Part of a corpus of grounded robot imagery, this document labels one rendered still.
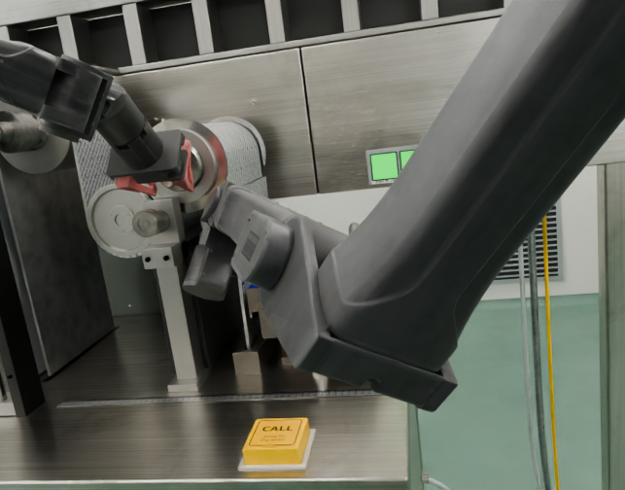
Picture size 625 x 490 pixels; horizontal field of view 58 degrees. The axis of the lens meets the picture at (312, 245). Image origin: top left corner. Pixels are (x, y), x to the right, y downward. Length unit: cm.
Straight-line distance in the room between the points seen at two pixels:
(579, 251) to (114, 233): 313
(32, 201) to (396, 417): 74
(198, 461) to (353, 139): 70
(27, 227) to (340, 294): 91
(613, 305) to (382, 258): 127
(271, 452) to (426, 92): 75
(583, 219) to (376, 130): 266
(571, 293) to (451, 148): 360
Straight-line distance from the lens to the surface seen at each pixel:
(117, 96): 73
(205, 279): 72
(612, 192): 142
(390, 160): 117
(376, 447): 73
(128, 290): 139
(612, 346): 152
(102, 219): 99
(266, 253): 31
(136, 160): 78
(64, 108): 67
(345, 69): 118
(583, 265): 378
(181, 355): 95
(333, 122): 118
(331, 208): 358
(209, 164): 89
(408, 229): 23
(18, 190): 111
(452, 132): 23
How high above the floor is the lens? 129
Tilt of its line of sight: 12 degrees down
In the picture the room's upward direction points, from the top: 7 degrees counter-clockwise
